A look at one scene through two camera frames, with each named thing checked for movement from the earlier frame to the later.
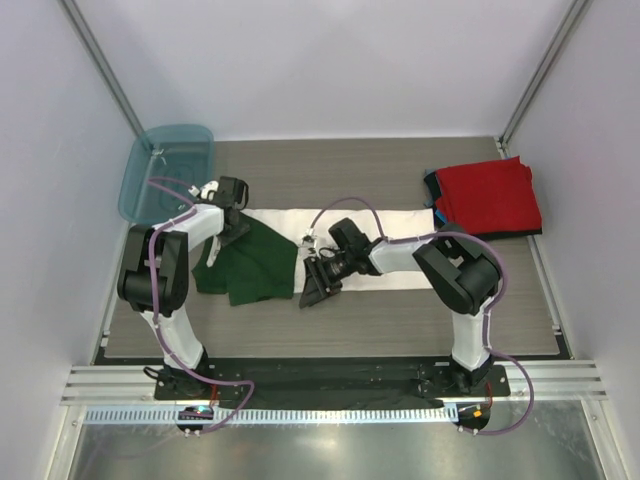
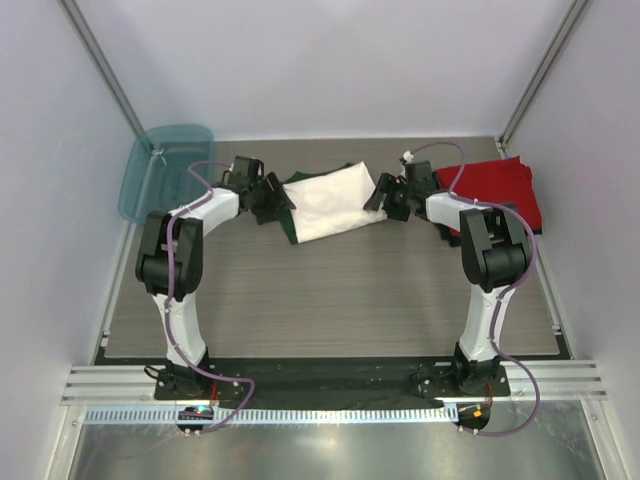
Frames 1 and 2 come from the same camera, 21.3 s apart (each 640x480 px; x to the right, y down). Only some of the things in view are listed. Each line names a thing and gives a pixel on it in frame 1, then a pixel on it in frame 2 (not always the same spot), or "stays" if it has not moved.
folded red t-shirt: [489, 196] stays
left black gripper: [240, 229] to [277, 199]
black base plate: [254, 382] stays
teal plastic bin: [163, 164] stays
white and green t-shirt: [263, 263] to [329, 201]
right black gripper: [318, 284] to [387, 184]
